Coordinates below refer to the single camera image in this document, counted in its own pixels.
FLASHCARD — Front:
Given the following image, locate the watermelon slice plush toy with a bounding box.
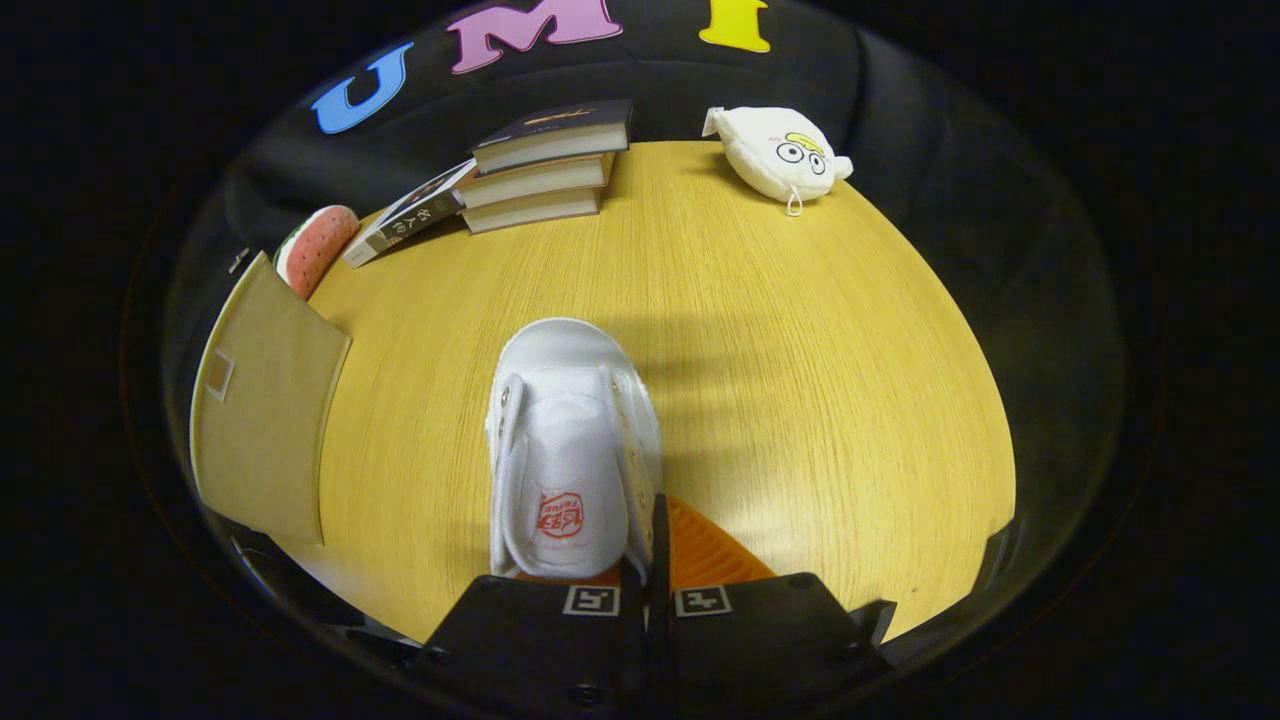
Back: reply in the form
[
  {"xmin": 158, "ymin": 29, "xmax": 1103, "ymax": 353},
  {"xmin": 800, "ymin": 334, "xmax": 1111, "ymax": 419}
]
[{"xmin": 274, "ymin": 205, "xmax": 361, "ymax": 302}]

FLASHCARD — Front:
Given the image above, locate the black cover book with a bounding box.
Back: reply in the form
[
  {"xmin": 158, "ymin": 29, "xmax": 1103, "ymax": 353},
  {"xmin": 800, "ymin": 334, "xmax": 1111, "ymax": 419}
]
[{"xmin": 470, "ymin": 98, "xmax": 634, "ymax": 175}]

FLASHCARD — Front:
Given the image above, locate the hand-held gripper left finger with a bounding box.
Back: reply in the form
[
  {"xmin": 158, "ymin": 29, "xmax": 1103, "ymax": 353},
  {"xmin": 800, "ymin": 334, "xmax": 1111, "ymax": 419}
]
[{"xmin": 420, "ymin": 555, "xmax": 651, "ymax": 716}]

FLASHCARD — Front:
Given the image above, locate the white plush pouch with eyes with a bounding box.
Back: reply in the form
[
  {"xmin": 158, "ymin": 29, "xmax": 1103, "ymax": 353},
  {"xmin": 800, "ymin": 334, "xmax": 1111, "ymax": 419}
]
[{"xmin": 702, "ymin": 106, "xmax": 854, "ymax": 217}]

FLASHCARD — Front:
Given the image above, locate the thin pale-edged book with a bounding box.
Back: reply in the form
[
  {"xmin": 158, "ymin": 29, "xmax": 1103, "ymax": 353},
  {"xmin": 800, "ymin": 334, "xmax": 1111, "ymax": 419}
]
[{"xmin": 462, "ymin": 187, "xmax": 603, "ymax": 235}]

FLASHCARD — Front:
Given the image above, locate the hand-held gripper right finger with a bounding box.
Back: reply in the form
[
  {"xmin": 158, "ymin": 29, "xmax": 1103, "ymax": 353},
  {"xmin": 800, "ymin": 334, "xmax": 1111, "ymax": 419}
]
[{"xmin": 648, "ymin": 493, "xmax": 898, "ymax": 713}]

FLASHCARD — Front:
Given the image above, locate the white portrait cover book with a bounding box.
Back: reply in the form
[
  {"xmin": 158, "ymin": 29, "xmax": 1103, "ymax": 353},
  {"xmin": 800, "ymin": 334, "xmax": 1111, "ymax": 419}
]
[{"xmin": 342, "ymin": 158, "xmax": 479, "ymax": 269}]

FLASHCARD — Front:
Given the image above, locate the beige fabric storage box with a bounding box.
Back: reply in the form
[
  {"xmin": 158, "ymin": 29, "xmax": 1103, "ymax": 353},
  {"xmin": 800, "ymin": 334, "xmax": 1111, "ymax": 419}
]
[{"xmin": 189, "ymin": 250, "xmax": 353, "ymax": 547}]

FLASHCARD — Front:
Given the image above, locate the white canvas shoe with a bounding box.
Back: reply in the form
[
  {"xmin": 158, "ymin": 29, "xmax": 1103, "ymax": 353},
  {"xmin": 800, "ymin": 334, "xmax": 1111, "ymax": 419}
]
[{"xmin": 485, "ymin": 318, "xmax": 664, "ymax": 583}]

